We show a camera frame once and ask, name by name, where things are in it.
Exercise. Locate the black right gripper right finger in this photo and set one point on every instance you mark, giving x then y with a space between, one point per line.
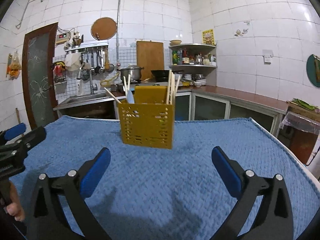
263 208

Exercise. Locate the chopstick in holder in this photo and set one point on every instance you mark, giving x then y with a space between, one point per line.
126 89
172 88

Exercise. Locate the chopstick in holder right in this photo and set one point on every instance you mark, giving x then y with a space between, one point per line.
172 88

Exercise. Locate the black wok pan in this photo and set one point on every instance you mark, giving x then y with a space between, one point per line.
160 75

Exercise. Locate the wooden cutting board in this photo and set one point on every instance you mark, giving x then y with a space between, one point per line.
150 56

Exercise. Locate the chopstick in holder left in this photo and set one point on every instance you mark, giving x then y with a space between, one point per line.
126 89

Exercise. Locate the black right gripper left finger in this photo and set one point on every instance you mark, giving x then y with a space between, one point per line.
58 207

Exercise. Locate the green round wall plate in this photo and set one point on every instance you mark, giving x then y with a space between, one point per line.
313 70

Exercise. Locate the yellow perforated utensil holder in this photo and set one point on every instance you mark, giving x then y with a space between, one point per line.
149 122

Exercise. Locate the stainless steel cooking pot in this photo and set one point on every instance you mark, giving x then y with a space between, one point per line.
134 71

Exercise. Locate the steel sink faucet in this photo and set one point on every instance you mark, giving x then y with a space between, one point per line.
84 74

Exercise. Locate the corner steel shelf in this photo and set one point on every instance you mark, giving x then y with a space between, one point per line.
195 60

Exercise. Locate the blue textured towel mat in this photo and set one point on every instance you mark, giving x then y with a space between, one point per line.
152 193

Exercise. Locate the hanging utensil rack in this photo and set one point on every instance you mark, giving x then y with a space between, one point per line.
89 54

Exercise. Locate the round woven trivet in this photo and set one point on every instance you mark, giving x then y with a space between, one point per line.
104 28

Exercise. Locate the silver gas stove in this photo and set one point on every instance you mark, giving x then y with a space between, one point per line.
120 86

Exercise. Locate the person's left hand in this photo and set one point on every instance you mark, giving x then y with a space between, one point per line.
14 208

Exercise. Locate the yellow wall calendar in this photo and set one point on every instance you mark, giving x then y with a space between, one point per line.
208 37

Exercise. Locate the dark wooden glass door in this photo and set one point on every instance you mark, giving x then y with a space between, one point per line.
37 76

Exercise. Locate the stainless steel sink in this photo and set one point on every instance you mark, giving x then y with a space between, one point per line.
79 99

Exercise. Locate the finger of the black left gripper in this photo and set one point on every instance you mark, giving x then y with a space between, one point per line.
29 141
9 134

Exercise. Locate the white plastic spoon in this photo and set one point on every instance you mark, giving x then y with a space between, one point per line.
129 97

